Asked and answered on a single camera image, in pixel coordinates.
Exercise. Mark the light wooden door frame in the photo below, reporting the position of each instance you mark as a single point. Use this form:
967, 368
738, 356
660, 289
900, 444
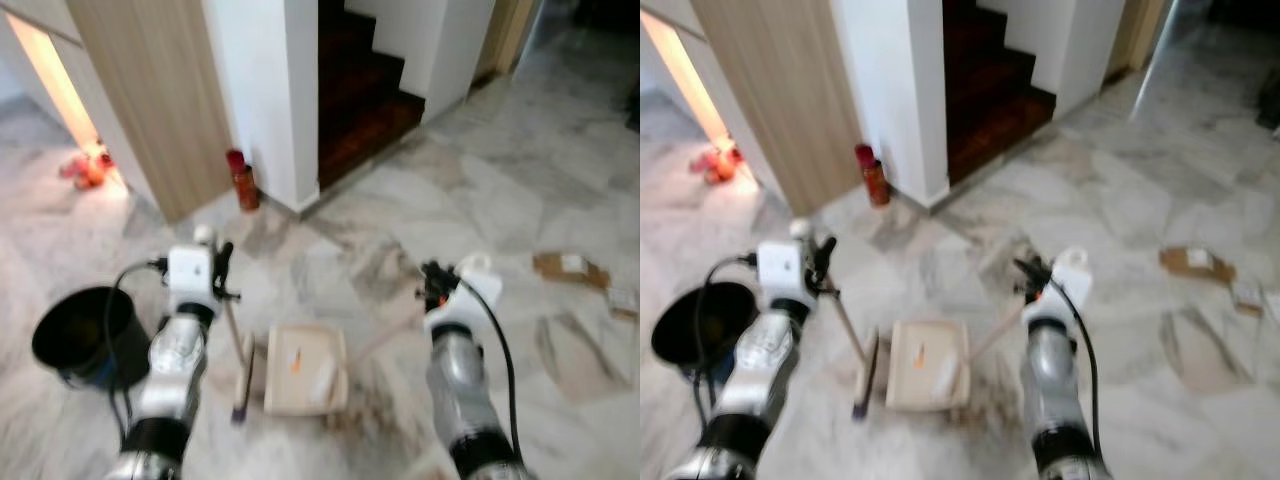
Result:
1140, 30
505, 35

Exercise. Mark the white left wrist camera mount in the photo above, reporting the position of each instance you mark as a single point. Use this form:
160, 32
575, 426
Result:
782, 268
190, 275

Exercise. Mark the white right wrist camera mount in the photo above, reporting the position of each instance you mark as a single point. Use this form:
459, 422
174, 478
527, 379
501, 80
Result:
1065, 295
470, 300

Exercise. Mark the red spray can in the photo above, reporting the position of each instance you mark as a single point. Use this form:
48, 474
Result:
873, 180
243, 185

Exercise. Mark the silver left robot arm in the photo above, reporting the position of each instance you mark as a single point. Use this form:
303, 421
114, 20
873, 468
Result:
175, 360
765, 355

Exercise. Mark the brown cardboard piece with label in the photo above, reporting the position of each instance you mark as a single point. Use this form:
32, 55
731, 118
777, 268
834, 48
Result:
570, 272
1197, 266

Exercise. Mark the red toy pile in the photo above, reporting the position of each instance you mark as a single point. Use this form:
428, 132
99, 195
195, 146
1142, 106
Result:
718, 165
88, 170

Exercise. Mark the dark wooden stairs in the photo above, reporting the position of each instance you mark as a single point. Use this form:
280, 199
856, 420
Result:
990, 95
360, 100

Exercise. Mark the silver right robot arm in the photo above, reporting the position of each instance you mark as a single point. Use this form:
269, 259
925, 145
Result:
1050, 380
455, 385

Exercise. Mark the light wood cabinet panel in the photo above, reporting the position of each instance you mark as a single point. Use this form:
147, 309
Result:
780, 100
150, 100

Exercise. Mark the wooden broom with purple bristles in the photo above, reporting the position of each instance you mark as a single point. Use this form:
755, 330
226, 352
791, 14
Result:
245, 385
868, 380

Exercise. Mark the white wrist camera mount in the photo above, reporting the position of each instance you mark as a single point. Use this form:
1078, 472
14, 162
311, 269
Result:
470, 300
190, 275
782, 268
1065, 295

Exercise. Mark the black bucket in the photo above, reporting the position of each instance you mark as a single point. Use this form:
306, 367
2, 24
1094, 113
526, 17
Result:
75, 335
678, 330

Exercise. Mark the small printed paper piece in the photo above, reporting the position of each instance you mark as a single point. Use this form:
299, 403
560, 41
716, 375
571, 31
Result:
1252, 298
623, 303

